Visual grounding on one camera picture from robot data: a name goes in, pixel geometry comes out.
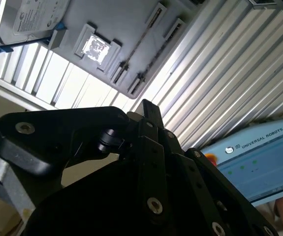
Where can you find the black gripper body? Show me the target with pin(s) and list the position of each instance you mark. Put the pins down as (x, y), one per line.
(94, 209)

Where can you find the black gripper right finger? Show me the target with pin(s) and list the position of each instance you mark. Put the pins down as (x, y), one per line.
(205, 186)

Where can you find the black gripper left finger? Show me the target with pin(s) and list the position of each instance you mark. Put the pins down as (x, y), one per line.
(57, 127)

